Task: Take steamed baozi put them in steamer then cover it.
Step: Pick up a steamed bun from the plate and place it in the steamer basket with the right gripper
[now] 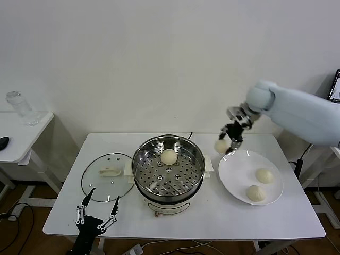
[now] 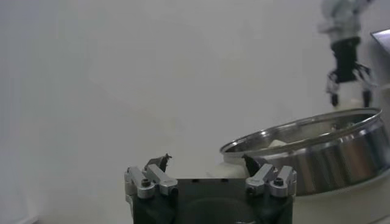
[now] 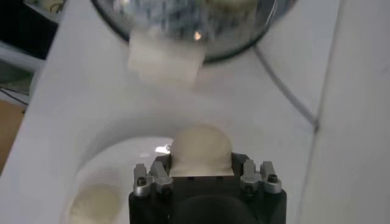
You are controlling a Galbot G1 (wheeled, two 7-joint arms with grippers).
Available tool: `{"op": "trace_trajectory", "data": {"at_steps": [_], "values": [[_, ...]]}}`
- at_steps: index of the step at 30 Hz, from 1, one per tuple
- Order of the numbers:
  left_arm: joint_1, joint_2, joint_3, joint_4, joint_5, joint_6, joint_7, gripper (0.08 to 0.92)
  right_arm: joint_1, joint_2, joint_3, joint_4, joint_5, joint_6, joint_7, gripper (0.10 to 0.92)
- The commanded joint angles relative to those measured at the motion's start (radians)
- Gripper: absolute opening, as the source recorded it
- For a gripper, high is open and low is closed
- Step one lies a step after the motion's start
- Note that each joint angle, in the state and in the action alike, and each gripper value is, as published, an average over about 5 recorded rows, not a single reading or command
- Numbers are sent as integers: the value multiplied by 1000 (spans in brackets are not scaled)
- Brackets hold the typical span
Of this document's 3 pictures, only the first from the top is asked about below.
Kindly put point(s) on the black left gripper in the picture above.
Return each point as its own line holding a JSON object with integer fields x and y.
{"x": 86, "y": 229}

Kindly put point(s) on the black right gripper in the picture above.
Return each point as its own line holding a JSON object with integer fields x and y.
{"x": 235, "y": 131}

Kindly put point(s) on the white steamed baozi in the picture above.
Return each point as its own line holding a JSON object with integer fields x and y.
{"x": 256, "y": 194}
{"x": 221, "y": 146}
{"x": 169, "y": 157}
{"x": 264, "y": 176}

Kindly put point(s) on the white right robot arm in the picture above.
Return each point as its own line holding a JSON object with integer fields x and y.
{"x": 297, "y": 111}

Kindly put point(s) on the perforated steel steamer basket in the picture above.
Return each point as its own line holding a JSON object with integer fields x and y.
{"x": 148, "y": 170}

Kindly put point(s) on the steel steamer pot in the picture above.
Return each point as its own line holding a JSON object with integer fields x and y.
{"x": 170, "y": 205}

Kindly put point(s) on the white round plate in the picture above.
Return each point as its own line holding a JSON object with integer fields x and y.
{"x": 239, "y": 175}

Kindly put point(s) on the white table leg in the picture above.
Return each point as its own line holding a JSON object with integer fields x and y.
{"x": 257, "y": 245}
{"x": 102, "y": 243}

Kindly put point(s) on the white floor power strip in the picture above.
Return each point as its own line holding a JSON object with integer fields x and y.
{"x": 135, "y": 249}

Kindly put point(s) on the white side table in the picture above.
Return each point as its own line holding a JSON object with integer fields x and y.
{"x": 26, "y": 138}
{"x": 326, "y": 210}

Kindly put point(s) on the black computer mouse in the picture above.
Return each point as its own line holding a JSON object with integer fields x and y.
{"x": 3, "y": 142}

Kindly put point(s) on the open dark laptop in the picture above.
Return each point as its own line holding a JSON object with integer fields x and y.
{"x": 335, "y": 87}

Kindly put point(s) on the clear plastic water bottle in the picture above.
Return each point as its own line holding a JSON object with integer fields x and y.
{"x": 23, "y": 109}

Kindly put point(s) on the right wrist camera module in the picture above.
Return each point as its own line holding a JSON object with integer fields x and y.
{"x": 237, "y": 114}

